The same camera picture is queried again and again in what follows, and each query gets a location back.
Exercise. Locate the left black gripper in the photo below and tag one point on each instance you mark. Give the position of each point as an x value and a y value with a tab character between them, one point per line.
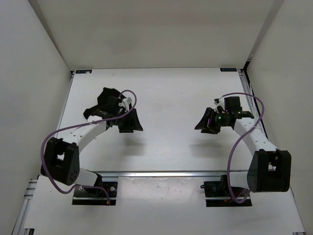
133	124

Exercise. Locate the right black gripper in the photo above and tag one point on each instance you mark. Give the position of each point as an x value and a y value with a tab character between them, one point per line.
210	128

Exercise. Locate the black skirt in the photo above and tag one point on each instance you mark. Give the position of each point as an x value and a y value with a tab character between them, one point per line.
107	103

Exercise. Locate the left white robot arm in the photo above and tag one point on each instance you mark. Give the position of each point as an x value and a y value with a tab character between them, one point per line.
61	157

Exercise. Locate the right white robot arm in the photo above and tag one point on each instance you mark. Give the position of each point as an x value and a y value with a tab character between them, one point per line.
270	167

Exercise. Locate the right blue table label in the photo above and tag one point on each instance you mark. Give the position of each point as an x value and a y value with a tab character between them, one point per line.
228	69

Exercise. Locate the blue table label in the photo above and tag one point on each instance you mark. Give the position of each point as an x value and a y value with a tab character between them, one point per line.
83	71
228	69

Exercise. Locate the left blue table label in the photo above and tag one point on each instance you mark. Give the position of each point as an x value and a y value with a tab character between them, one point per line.
83	71

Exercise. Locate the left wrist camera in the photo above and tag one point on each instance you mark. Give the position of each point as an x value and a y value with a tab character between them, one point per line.
126	103

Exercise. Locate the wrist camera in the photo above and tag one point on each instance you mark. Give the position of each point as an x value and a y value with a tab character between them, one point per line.
219	105
126	103

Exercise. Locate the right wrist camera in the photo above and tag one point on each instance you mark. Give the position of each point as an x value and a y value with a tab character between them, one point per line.
219	105

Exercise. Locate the right aluminium frame rail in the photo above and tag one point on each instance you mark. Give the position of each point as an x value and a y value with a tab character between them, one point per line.
252	103

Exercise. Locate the aluminium frame rail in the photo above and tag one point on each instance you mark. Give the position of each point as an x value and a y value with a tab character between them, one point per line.
18	228
252	103

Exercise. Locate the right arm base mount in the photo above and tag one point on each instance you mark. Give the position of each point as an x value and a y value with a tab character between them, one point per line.
217	194

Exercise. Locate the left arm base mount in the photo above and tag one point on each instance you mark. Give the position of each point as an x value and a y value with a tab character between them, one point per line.
96	196

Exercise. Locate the left aluminium frame rail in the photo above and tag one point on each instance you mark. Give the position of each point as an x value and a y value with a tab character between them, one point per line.
18	228

